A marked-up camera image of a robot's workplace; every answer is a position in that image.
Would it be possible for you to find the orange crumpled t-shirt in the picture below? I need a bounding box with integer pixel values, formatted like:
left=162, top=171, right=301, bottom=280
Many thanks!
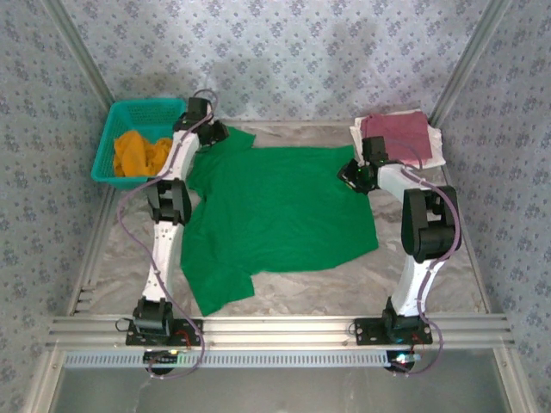
left=113, top=130, right=176, bottom=177

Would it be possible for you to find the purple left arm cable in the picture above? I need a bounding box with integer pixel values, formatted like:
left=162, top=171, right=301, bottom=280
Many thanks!
left=116, top=89, right=220, bottom=382

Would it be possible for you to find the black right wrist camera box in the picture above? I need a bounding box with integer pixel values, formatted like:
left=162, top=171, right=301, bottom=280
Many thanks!
left=343, top=164, right=374, bottom=193

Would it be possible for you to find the maroon folded t-shirt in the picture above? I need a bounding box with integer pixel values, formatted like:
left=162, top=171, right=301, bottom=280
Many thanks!
left=359, top=112, right=433, bottom=165

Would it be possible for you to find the stack of folded cloths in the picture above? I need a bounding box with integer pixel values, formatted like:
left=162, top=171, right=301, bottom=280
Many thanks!
left=348, top=109, right=447, bottom=170

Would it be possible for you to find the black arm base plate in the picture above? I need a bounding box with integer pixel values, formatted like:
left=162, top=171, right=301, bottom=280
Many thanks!
left=125, top=318, right=204, bottom=348
left=353, top=317, right=434, bottom=347

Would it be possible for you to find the green t-shirt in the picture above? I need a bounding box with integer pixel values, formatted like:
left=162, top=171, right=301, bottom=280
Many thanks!
left=179, top=127, right=380, bottom=317

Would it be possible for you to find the aluminium front rail beam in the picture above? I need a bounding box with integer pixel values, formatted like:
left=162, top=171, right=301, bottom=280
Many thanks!
left=45, top=314, right=516, bottom=349

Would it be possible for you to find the black controller board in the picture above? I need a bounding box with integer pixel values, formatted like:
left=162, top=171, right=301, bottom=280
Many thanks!
left=143, top=349, right=183, bottom=367
left=386, top=350, right=422, bottom=372

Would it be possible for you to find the grey slotted cable duct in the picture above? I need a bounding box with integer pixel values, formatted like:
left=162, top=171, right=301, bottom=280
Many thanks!
left=63, top=348, right=388, bottom=370

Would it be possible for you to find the aluminium side rail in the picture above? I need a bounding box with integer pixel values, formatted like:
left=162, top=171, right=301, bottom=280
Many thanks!
left=443, top=167, right=492, bottom=313
left=66, top=188, right=120, bottom=315

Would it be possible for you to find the aluminium frame post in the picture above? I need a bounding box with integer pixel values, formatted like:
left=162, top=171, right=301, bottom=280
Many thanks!
left=42, top=0, right=115, bottom=104
left=430, top=0, right=513, bottom=126

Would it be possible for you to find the teal plastic basket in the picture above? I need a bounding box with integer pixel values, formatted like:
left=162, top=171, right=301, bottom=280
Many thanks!
left=90, top=97, right=189, bottom=193

